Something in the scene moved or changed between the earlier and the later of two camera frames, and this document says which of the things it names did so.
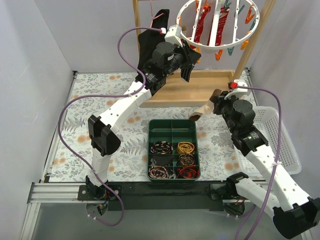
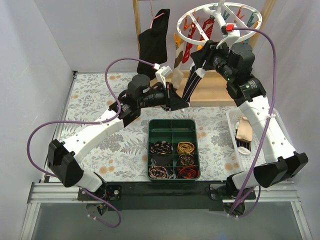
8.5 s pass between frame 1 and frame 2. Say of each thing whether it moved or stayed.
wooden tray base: stayed
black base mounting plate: stayed
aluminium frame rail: stayed
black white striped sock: moved
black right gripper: moved
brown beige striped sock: moved
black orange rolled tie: stayed
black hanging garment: stayed
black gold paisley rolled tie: stayed
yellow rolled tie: stayed
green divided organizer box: stayed
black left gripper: moved
